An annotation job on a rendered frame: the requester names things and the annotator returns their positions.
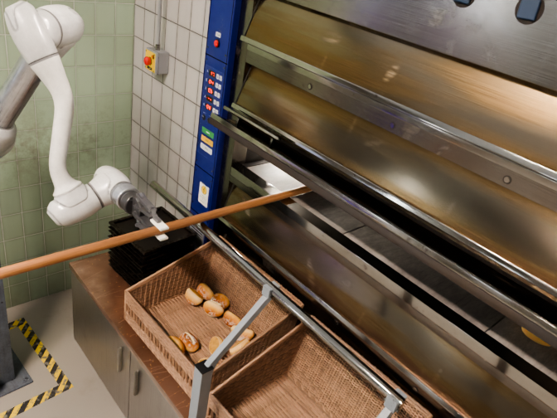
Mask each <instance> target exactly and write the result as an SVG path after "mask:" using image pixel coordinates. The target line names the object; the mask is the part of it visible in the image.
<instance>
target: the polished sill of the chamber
mask: <svg viewBox="0 0 557 418"><path fill-rule="evenodd" d="M230 175H231V176H233V177H234V178H236V179H237V180H238V181H240V182H242V183H243V184H244V185H245V186H246V187H248V188H249V189H251V190H252V191H253V192H255V193H256V194H258V195H259V196H261V197H265V196H268V195H271V194H275V193H278V192H281V191H279V190H278V189H277V188H276V187H274V186H272V185H271V184H270V183H268V182H266V181H265V180H264V179H263V178H261V177H259V176H258V175H257V174H255V173H253V172H252V171H250V170H249V169H248V168H247V167H245V166H244V165H242V164H241V165H237V166H233V167H231V171H230ZM270 204H271V205H273V206H274V207H276V208H277V209H279V210H280V211H281V212H282V213H283V214H285V215H286V216H288V217H289V218H291V219H292V220H293V221H295V222H297V223H298V224H299V225H300V226H301V227H303V228H304V229H306V230H307V231H309V232H310V233H311V234H313V235H314V236H316V237H317V238H318V239H319V240H320V241H322V242H324V243H325V244H326V245H328V246H329V247H331V248H332V249H333V250H334V251H336V252H337V253H338V254H340V255H342V256H343V257H344V258H346V259H347V260H349V261H350V262H351V263H352V264H353V265H355V266H356V267H358V268H359V269H361V270H362V271H364V272H365V273H366V274H368V275H369V276H370V277H371V278H373V279H374V280H376V281H377V282H379V283H380V284H382V285H383V286H384V287H386V288H387V289H388V290H389V291H391V292H392V293H393V294H395V295H397V296H398V297H399V298H401V299H402V300H404V301H405V302H406V303H407V304H409V305H410V306H411V307H413V308H414V309H416V310H417V311H419V312H420V313H421V314H422V315H424V316H425V317H426V318H428V319H429V320H431V321H432V322H434V323H435V324H437V325H438V326H439V327H440V328H442V329H443V330H444V331H446V332H447V333H449V334H450V335H452V336H453V337H454V338H456V339H457V340H458V341H459V342H461V343H462V344H464V345H465V346H466V347H468V348H470V349H471V350H472V351H474V352H475V353H476V354H477V355H479V356H480V357H482V358H483V359H484V360H486V361H487V362H489V363H490V364H492V365H493V366H494V367H495V368H497V369H498V370H499V371H501V372H502V373H504V374H505V375H507V376H508V377H509V378H510V379H511V380H513V381H514V382H516V383H517V384H519V385H520V386H522V387H523V388H525V389H526V390H527V391H528V392H529V393H531V394H532V395H534V396H535V397H537V398H538V399H539V400H541V401H543V402H544V403H545V404H546V405H547V406H549V407H550V408H552V409H553V410H554V411H556V412H557V382H556V381H555V380H553V379H552V378H550V377H549V376H547V375H546V374H544V373H543V372H542V371H540V370H539V369H537V368H536V367H534V366H533V365H531V364H530V363H528V362H527V361H526V360H525V359H523V358H522V357H520V356H518V355H517V354H515V353H514V352H513V351H512V350H510V349H509V348H507V347H505V346H504V345H502V344H501V343H499V342H498V341H497V340H496V339H494V338H492V337H491V336H490V335H488V334H487V333H485V332H483V331H482V330H481V329H480V328H478V327H477V326H475V325H474V324H472V323H470V322H469V321H467V320H466V319H465V318H464V317H462V316H461V315H459V314H458V313H456V312H455V311H453V310H452V309H450V308H449V307H448V306H446V305H445V304H443V303H442V302H440V301H439V300H437V299H436V298H435V297H433V296H432V295H431V294H429V293H427V292H426V291H424V290H423V289H421V288H420V287H419V286H418V285H416V284H414V283H413V282H411V281H410V280H409V279H407V278H405V277H404V276H403V275H401V274H400V273H398V272H397V271H396V270H394V269H392V268H391V267H389V266H388V265H387V264H386V263H384V262H383V261H381V260H379V259H378V258H376V257H375V256H374V255H372V254H371V253H370V252H368V251H367V250H365V249H363V248H362V247H361V246H359V245H357V243H355V242H354V241H352V240H351V239H349V238H348V237H346V236H344V235H343V234H342V233H341V232H340V231H338V230H336V229H335V228H333V227H332V226H330V225H328V224H327V223H326V222H325V221H323V220H322V219H320V218H319V217H317V216H316V215H314V214H313V213H311V212H310V211H309V210H307V209H306V208H305V207H303V206H301V205H300V204H298V203H297V202H295V201H294V200H293V199H292V198H290V197H288V198H285V199H282V200H279V201H276V202H270Z"/></svg>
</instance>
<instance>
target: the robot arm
mask: <svg viewBox="0 0 557 418"><path fill-rule="evenodd" d="M4 16H5V20H6V24H7V29H8V31H9V33H10V35H11V37H12V39H13V41H14V43H15V45H16V47H17V49H18V50H19V52H20V53H21V55H20V56H19V58H18V60H17V62H16V64H15V65H14V67H13V68H12V70H11V72H10V74H9V75H8V77H7V78H6V80H5V82H4V83H3V85H2V87H1V89H0V158H1V157H3V156H4V155H6V154H7V153H9V152H10V151H11V150H12V148H13V147H14V145H15V142H16V140H17V126H16V125H15V121H16V120H17V118H18V116H19V115H20V113H21V112H22V110H23V109H24V107H25V106H26V104H27V102H28V101H29V99H30V98H31V96H32V95H33V93H34V92H35V90H36V88H37V86H38V85H39V84H40V83H41V81H42V82H43V84H44V85H45V86H46V88H47V89H48V90H49V91H50V93H51V95H52V98H53V100H54V106H55V113H54V121H53V128H52V135H51V147H50V155H49V170H50V175H51V179H52V181H53V184H54V187H55V191H54V193H53V197H54V200H53V201H52V202H50V204H49V206H48V208H47V214H48V216H49V217H50V218H51V219H52V220H53V221H54V222H55V223H56V224H57V225H58V226H69V225H73V224H75V223H77V222H79V221H83V220H84V219H86V218H88V217H90V216H92V215H94V214H95V213H96V212H97V211H98V210H100V209H101V208H103V207H106V206H108V205H111V204H116V205H117V206H118V207H119V208H120V209H122V210H125V211H126V212H127V213H128V214H131V215H133V217H134V218H135V219H136V220H137V223H136V224H135V226H136V227H138V228H139V229H140V230H142V229H146V228H149V227H152V226H155V227H156V228H157V229H158V230H160V231H165V230H168V229H169V227H168V226H167V225H166V224H165V223H164V222H163V221H162V220H161V218H160V217H158V216H157V213H156V211H157V208H156V207H155V206H154V205H153V204H152V203H151V202H150V201H149V200H148V199H147V197H146V196H145V194H144V192H139V190H138V189H137V188H136V187H135V186H134V185H133V184H132V183H131V182H130V180H129V179H128V178H127V177H126V176H125V175H124V174H123V173H122V172H120V171H119V170H118V169H117V168H113V167H110V166H102V167H100V168H98V169H97V170H96V172H95V174H94V179H93V180H91V181H90V182H88V183H86V184H85V185H84V184H83V183H82V182H81V181H77V180H75V179H74V178H72V177H71V176H70V174H69V173H68V171H67V168H66V157H67V152H68V147H69V142H70V133H71V128H72V123H73V118H74V98H73V94H72V90H71V87H70V83H69V81H68V79H67V76H66V74H65V70H64V68H63V65H62V62H61V58H62V57H63V56H64V55H65V54H66V53H67V52H68V51H69V49H70V48H71V47H73V46H74V45H75V43H76V42H77V41H79V40H80V38H81V37H82V35H83V33H84V29H85V24H84V21H83V19H82V17H81V16H80V15H79V14H78V13H77V12H76V11H75V10H73V9H72V8H71V7H67V6H65V5H60V4H53V5H46V6H43V7H39V8H37V9H35V8H34V7H33V6H32V5H31V4H30V3H29V2H24V1H19V2H16V3H14V4H13V5H11V6H9V7H6V8H5V13H4ZM150 208H152V209H150ZM148 218H149V219H150V220H149V219H148ZM151 218H152V219H151Z"/></svg>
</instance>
